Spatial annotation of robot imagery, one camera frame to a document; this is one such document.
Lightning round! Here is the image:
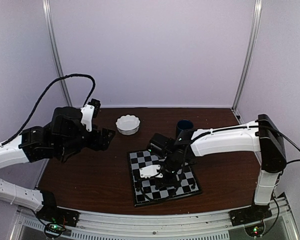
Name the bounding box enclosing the dark blue ceramic mug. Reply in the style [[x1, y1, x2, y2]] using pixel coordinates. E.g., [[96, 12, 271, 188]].
[[175, 119, 194, 137]]

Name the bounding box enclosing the right green led circuit board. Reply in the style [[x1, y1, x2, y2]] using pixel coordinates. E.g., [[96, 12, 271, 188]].
[[245, 225, 265, 237]]

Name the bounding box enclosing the aluminium corner post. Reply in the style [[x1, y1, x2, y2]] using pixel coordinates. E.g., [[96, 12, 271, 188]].
[[232, 0, 263, 112], [42, 0, 73, 107]]

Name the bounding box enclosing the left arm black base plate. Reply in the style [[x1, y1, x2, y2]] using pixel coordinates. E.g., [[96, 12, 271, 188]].
[[36, 205, 80, 227]]

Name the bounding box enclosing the green led circuit board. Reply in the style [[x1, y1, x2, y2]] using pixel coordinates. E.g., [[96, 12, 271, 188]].
[[245, 225, 265, 237], [44, 223, 65, 235]]

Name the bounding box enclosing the white scalloped ceramic bowl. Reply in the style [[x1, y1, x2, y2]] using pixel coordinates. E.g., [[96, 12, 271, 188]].
[[115, 114, 141, 136]]

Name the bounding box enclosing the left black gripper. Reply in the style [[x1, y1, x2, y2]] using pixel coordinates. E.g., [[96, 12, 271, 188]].
[[56, 123, 116, 157]]

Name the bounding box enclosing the left green led circuit board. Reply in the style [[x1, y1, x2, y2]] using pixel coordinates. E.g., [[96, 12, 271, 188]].
[[44, 223, 65, 235]]

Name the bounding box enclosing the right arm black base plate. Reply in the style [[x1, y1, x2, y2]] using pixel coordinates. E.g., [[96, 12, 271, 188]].
[[229, 206, 272, 227]]

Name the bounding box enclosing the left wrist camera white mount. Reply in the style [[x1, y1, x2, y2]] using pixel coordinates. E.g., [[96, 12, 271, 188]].
[[80, 98, 101, 132]]

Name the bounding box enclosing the folding black silver chessboard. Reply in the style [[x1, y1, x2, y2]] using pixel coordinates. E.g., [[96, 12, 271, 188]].
[[127, 150, 202, 208]]

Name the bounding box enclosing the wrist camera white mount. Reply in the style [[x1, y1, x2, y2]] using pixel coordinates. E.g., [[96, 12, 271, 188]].
[[80, 98, 101, 132], [139, 164, 163, 179]]

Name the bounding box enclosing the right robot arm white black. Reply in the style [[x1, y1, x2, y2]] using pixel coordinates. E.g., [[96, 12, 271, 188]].
[[139, 114, 287, 221]]

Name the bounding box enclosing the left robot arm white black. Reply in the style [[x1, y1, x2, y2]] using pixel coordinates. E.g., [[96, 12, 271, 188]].
[[0, 104, 116, 222]]

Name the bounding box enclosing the right aluminium corner post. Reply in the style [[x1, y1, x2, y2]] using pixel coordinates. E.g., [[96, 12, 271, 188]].
[[232, 0, 263, 112]]

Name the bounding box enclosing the left black braided cable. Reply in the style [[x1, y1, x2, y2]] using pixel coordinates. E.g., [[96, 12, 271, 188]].
[[0, 73, 96, 146]]

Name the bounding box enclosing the left aluminium corner post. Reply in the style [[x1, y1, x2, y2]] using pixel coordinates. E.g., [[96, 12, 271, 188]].
[[42, 0, 73, 107]]

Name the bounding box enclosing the aluminium front rail frame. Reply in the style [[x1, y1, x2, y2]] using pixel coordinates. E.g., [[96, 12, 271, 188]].
[[8, 196, 300, 240]]

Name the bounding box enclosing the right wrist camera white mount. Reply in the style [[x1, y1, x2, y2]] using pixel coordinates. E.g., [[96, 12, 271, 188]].
[[139, 164, 163, 179]]

